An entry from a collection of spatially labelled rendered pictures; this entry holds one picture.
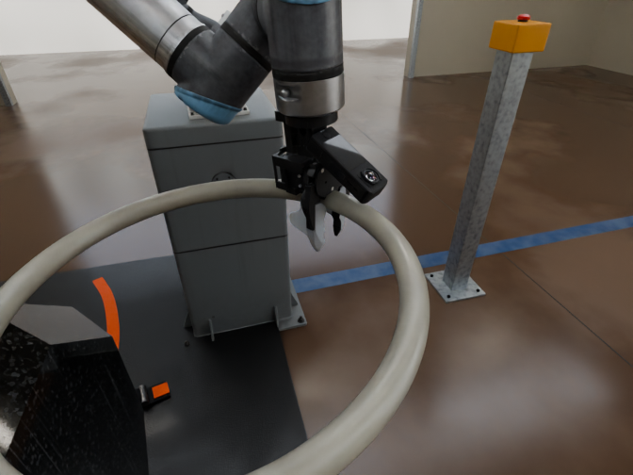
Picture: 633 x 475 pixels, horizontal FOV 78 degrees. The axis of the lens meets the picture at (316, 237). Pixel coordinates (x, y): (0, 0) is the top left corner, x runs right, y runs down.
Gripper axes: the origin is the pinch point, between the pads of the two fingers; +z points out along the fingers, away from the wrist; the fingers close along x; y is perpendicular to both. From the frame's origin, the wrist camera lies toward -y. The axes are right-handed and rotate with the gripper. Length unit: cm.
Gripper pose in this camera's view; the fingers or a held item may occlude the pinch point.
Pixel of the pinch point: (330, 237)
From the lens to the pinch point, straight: 62.3
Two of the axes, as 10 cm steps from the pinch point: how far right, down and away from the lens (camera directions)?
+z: 0.7, 8.2, 5.7
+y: -7.8, -3.1, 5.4
